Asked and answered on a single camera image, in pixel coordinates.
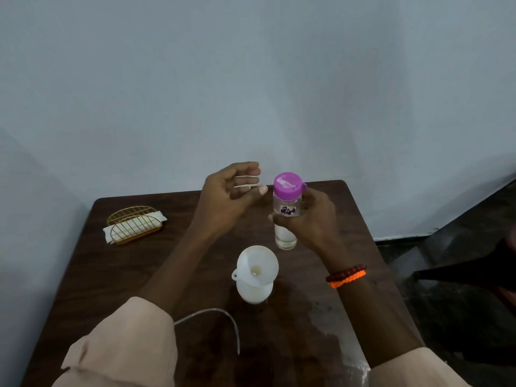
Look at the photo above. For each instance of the person's right hand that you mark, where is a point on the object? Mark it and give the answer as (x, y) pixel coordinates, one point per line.
(318, 225)

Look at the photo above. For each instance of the person's left hand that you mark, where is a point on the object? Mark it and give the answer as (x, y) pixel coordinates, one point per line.
(217, 205)

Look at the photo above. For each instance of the person's left thumb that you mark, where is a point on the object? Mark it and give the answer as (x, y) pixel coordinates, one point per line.
(254, 194)

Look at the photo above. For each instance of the person's right thumb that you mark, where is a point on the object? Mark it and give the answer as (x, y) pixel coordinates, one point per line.
(284, 220)

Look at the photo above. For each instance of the thin white stick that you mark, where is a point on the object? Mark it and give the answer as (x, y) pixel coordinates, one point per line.
(246, 185)

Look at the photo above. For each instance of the clear bottle with purple cap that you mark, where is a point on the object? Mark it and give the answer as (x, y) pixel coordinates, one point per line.
(287, 197)

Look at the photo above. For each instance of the person's left forearm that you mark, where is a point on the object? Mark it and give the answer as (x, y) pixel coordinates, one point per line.
(177, 270)

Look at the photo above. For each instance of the person's right forearm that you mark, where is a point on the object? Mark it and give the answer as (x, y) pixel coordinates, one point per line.
(375, 318)

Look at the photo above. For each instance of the white plastic funnel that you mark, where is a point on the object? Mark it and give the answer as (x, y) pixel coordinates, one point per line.
(258, 265)

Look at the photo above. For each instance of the white cup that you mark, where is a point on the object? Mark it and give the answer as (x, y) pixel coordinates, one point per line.
(254, 295)

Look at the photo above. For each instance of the white paper napkins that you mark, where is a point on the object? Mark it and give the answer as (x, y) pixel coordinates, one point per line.
(159, 217)

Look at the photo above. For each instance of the clear thin tube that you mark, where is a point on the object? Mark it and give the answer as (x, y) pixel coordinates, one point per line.
(229, 318)

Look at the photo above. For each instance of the person's beige right sleeve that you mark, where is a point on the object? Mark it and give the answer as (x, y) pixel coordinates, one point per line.
(415, 370)

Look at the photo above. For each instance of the person's beige sleeve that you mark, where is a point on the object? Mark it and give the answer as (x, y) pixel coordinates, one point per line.
(415, 370)
(125, 346)

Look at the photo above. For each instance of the person's beige left sleeve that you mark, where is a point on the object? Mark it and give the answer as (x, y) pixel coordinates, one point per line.
(125, 346)

